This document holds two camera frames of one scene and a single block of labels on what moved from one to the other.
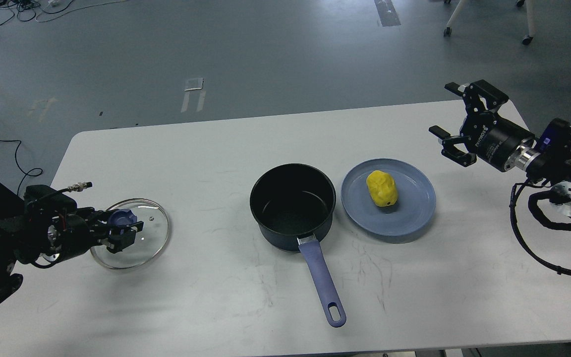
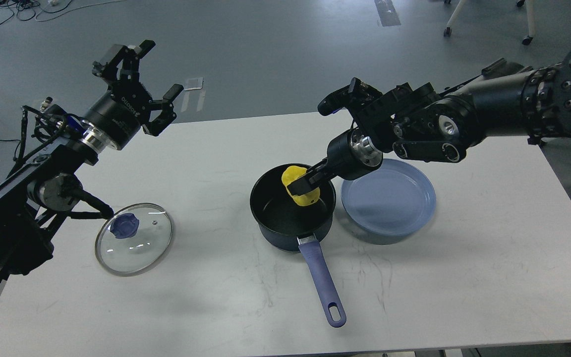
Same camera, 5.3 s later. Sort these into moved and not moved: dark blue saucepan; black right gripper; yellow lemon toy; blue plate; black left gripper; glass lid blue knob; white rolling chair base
Moved: black left gripper; glass lid blue knob; black right gripper; yellow lemon toy
Not moved: white rolling chair base; dark blue saucepan; blue plate
